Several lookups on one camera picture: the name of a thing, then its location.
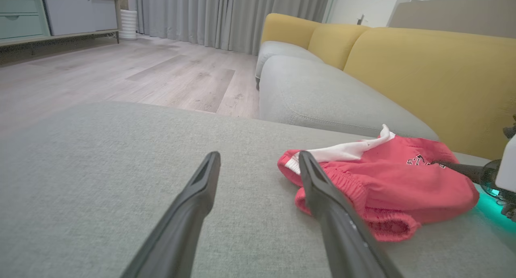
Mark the low grey sideboard cabinet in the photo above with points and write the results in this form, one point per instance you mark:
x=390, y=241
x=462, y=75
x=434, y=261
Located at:
x=60, y=14

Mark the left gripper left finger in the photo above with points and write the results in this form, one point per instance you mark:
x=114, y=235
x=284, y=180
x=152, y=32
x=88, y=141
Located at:
x=181, y=229

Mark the grey sofa seat cushion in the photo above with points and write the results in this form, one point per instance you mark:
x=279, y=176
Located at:
x=322, y=92
x=282, y=52

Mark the white ribbed cylinder bin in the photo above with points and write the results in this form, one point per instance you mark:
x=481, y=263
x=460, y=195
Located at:
x=128, y=24

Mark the yellow sofa backrest cushion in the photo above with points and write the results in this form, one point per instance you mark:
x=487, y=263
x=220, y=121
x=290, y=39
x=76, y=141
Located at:
x=288, y=28
x=435, y=84
x=334, y=44

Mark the beige partition panel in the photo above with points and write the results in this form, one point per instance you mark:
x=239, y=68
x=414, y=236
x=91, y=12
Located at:
x=463, y=16

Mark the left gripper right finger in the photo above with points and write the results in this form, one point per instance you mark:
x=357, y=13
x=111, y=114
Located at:
x=342, y=237

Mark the grey pleated curtain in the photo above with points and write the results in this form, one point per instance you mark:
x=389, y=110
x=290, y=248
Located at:
x=234, y=16

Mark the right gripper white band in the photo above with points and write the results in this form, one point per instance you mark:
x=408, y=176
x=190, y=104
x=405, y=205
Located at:
x=506, y=169

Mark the small dark wall fixture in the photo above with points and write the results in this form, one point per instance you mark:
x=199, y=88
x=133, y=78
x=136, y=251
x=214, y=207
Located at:
x=360, y=19

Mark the red jersey with number print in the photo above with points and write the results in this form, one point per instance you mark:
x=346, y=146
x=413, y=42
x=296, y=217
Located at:
x=423, y=189

